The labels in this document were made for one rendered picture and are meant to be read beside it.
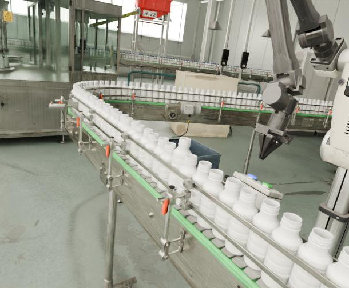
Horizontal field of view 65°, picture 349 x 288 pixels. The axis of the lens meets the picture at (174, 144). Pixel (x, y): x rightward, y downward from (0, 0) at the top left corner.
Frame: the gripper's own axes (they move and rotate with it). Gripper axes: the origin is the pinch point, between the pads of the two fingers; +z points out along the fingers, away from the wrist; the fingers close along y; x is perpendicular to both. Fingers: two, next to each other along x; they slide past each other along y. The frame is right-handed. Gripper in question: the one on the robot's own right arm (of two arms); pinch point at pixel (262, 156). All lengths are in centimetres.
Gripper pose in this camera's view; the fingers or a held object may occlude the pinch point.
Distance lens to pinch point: 89.3
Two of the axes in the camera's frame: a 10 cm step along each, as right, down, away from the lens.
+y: 5.4, 3.2, -7.8
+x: 7.4, 2.5, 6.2
